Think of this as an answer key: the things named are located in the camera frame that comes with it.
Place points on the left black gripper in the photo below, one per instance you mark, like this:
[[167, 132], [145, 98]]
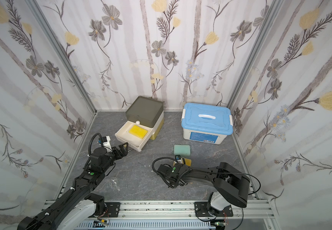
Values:
[[118, 152]]

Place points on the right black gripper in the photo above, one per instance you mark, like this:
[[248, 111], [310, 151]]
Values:
[[176, 171]]

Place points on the white drawer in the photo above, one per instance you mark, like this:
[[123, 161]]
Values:
[[135, 143]]

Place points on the bright yellow thin sponge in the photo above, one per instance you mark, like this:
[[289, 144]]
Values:
[[138, 132]]

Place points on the green sponge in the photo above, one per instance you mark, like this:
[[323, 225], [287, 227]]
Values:
[[182, 150]]

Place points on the olive three-drawer cabinet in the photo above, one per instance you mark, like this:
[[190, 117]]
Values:
[[147, 111]]

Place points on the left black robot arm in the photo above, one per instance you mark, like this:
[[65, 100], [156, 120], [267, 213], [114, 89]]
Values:
[[79, 202]]

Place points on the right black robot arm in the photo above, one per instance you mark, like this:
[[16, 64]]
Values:
[[232, 186]]

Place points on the blue lidded storage box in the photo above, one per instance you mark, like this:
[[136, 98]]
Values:
[[206, 123]]

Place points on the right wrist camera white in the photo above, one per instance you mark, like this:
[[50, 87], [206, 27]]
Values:
[[179, 159]]

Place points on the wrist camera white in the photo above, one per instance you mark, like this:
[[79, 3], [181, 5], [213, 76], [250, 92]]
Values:
[[106, 143], [179, 159]]

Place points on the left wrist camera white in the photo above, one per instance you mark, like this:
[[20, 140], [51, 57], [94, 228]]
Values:
[[106, 143]]

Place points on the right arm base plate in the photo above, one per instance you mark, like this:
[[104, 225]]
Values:
[[203, 209]]

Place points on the white slotted cable duct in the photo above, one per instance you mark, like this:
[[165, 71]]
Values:
[[178, 224]]

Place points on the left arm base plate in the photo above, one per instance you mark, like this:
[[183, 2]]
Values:
[[108, 209]]

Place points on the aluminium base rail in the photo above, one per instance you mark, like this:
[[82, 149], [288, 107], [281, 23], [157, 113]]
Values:
[[258, 214]]

